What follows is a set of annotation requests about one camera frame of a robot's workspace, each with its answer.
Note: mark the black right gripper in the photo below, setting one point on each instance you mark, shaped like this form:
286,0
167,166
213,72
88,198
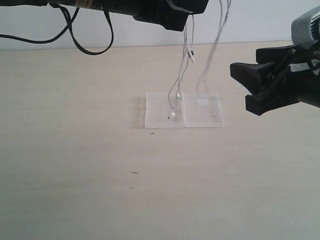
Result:
282,76

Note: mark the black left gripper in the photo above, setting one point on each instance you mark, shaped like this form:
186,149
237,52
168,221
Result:
170,14

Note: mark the white wired earphones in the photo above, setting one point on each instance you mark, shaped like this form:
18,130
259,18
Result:
174,95

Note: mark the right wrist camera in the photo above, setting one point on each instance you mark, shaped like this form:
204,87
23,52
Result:
305,33

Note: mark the clear plastic hinged case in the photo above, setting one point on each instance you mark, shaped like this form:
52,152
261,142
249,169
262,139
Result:
192,111

